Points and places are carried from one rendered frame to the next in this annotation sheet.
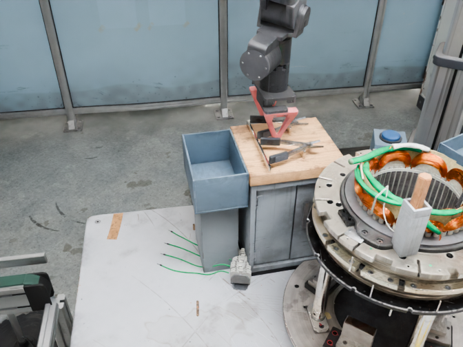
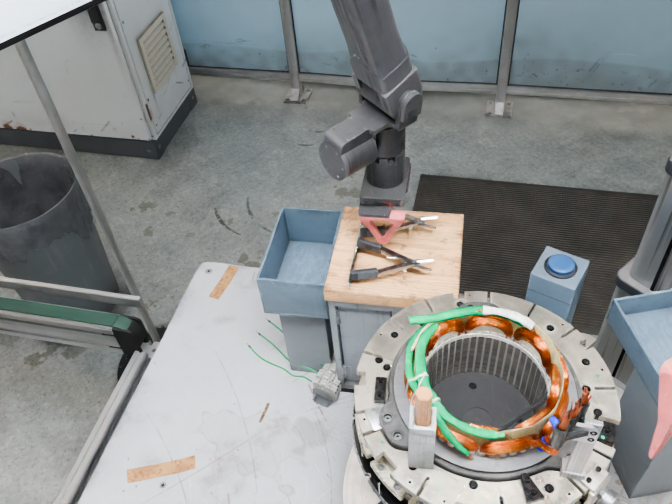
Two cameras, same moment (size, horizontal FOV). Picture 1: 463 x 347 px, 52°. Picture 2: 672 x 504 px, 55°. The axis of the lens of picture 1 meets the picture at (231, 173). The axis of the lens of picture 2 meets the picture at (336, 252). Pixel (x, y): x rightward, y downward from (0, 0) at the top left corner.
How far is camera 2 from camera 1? 0.42 m
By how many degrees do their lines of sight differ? 22
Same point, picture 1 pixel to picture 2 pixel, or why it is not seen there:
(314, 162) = (413, 289)
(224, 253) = (314, 356)
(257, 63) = (334, 160)
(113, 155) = not seen: hidden behind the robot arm
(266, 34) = (356, 123)
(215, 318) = (277, 431)
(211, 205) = (282, 308)
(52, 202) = (244, 195)
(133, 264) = (221, 336)
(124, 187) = (331, 194)
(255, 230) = (342, 345)
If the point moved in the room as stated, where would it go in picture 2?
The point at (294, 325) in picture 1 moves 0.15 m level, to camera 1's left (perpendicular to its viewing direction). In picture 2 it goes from (354, 472) to (271, 442)
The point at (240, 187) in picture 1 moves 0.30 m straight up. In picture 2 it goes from (315, 297) to (291, 139)
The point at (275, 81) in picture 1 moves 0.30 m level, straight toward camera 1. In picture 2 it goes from (378, 175) to (268, 326)
